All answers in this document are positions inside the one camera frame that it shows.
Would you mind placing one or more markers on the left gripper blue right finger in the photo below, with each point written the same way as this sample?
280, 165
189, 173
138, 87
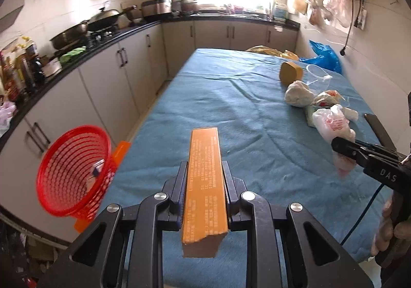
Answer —
232, 201

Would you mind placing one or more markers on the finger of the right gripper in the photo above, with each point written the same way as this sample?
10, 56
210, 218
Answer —
379, 130
362, 152

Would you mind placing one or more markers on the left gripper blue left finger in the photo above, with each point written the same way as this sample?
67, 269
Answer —
177, 198

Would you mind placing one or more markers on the long orange cardboard box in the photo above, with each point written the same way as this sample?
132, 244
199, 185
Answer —
205, 222

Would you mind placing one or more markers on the white red plastic bag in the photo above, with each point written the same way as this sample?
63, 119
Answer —
331, 123

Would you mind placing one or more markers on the clear plastic cup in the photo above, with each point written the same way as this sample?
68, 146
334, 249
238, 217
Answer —
317, 79

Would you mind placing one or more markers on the white blue small box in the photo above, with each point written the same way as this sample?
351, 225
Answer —
97, 168

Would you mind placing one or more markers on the brown tape roll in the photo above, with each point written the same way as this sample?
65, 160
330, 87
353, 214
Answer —
290, 72

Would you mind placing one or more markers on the grey lower kitchen cabinets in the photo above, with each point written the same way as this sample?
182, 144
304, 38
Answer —
112, 86

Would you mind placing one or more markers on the person right hand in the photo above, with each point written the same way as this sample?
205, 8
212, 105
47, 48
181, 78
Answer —
386, 231

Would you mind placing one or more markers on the blue table cloth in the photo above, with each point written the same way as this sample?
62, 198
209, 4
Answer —
266, 142

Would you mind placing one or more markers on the blue plastic bag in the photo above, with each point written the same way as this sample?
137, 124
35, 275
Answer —
325, 58

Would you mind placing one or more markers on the red plastic mesh basket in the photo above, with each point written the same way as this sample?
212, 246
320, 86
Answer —
64, 184

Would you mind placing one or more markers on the yellow plastic bag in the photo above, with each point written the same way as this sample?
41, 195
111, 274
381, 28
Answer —
273, 52

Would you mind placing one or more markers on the green cloth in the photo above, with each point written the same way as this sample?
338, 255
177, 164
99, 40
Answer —
67, 57

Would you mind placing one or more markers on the dark soy sauce bottle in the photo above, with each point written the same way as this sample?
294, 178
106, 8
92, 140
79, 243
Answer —
35, 64

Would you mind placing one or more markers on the crumpled white plastic bags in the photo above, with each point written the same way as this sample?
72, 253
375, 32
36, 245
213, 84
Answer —
7, 112

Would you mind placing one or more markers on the wok with lid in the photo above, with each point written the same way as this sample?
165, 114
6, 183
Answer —
106, 18

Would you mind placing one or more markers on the metal stock pot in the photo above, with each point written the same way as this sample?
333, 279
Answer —
185, 6

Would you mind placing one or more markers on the black frying pan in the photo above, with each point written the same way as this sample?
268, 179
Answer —
70, 35

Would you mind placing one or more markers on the upper left wall cabinet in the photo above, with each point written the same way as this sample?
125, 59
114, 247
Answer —
10, 10

